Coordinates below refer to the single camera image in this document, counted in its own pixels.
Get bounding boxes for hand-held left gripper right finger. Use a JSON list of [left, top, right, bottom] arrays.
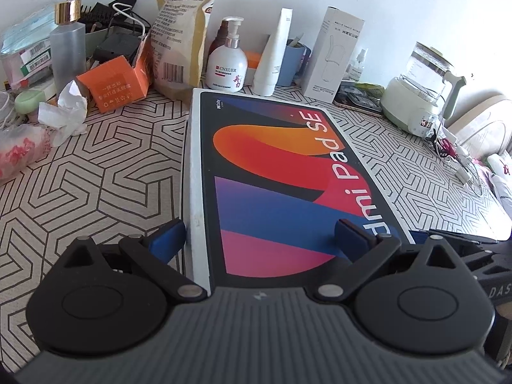
[[315, 219, 461, 301]]

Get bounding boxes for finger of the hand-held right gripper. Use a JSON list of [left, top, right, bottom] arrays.
[[411, 228, 499, 246]]

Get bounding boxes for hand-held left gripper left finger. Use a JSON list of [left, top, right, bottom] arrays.
[[59, 219, 209, 303]]

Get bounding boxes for colourful tablet box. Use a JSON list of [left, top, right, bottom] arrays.
[[180, 87, 417, 293]]

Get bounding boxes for geometric patterned desktop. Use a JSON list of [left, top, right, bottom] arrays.
[[0, 80, 512, 331]]

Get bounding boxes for white charger plug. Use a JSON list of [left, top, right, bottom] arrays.
[[452, 148, 475, 185]]

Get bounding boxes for pink scissors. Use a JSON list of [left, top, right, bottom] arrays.
[[436, 135, 459, 159]]

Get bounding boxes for white packet with red print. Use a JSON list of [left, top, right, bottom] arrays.
[[485, 154, 512, 209]]

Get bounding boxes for beige bag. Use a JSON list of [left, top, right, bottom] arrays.
[[445, 93, 512, 161]]

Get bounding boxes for dark flat packet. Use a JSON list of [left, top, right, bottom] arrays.
[[333, 85, 385, 115]]

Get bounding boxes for glass electric kettle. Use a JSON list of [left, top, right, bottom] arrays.
[[380, 41, 468, 135]]

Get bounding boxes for green snack packet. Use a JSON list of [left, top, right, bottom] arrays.
[[356, 83, 385, 97]]

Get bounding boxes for crumpled white tissue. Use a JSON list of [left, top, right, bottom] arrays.
[[38, 80, 89, 148]]

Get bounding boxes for open orange cardboard box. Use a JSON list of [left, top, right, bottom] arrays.
[[76, 34, 153, 114]]

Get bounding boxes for small clear spray bottle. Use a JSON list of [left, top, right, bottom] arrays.
[[346, 48, 369, 85]]

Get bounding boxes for pink and clear plastic bag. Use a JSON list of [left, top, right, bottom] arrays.
[[0, 124, 51, 181]]

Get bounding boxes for white pump bottle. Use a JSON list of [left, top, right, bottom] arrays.
[[205, 16, 249, 91]]

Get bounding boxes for tall white carton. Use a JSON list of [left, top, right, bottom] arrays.
[[300, 6, 366, 105]]

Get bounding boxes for blue cup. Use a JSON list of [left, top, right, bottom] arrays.
[[276, 42, 312, 88]]

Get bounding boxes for green soap bar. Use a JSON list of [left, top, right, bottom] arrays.
[[15, 89, 49, 115]]

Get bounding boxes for white squeeze tube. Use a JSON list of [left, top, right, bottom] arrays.
[[252, 7, 294, 97]]

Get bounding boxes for black power adapter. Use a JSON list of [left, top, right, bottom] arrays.
[[93, 32, 139, 63]]

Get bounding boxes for brown pump bottle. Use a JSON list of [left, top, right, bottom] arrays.
[[208, 19, 231, 57]]

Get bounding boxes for tan paper pouch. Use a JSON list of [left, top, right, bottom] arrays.
[[150, 0, 217, 107]]

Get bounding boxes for clear bottle with gold cap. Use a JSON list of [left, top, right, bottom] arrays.
[[49, 1, 87, 96]]

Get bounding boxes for green and white medicine box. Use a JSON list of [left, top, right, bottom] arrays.
[[18, 46, 53, 77]]

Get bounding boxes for black comb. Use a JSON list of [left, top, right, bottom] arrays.
[[77, 4, 111, 29]]

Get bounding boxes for pack of blue face masks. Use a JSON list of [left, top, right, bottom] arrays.
[[0, 5, 57, 55]]

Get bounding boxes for white cable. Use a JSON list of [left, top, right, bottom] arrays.
[[0, 91, 17, 127]]

